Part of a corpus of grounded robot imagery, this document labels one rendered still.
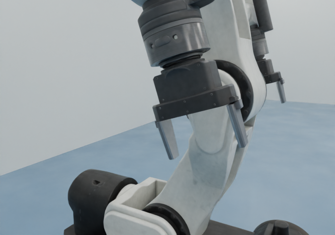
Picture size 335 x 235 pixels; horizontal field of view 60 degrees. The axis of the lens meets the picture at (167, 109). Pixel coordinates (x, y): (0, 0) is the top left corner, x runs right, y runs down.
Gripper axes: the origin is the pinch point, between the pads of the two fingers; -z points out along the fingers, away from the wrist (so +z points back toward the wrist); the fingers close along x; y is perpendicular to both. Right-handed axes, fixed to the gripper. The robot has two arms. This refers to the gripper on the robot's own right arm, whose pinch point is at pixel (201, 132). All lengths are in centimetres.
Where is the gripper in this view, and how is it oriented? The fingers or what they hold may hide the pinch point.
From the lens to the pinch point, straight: 41.9
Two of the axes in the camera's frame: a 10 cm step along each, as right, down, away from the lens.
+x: 8.6, -2.3, -4.6
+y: 4.3, -1.6, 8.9
